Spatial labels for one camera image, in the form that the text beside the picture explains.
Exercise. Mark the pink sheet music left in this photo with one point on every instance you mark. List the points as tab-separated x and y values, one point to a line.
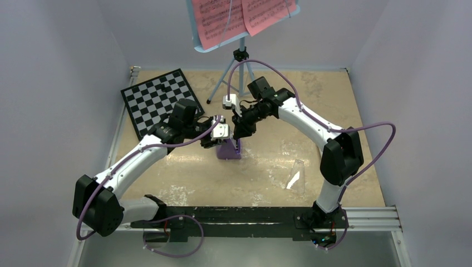
218	21

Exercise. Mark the light blue music stand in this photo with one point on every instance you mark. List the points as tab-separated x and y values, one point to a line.
233	75

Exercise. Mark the black white checkerboard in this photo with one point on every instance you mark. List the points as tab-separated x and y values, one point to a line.
150	102

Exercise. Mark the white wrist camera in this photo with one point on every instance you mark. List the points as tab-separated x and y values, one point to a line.
232	102
220	132

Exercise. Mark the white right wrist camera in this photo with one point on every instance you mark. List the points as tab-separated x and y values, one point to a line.
232	102

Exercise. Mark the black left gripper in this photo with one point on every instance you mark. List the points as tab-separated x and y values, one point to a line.
208	142

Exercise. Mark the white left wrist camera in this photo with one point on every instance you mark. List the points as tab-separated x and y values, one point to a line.
220	132

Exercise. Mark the clear plastic metronome cover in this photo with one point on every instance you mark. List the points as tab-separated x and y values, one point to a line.
296	181

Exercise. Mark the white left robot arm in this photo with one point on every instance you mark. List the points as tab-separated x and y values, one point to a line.
97	200

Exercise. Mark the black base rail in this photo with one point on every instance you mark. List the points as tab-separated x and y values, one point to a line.
296	223

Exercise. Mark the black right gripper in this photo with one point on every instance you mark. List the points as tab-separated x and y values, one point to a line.
242	128

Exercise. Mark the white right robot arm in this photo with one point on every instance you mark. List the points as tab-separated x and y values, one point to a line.
341	151

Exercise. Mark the purple metronome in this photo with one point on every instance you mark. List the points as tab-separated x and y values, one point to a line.
230	149

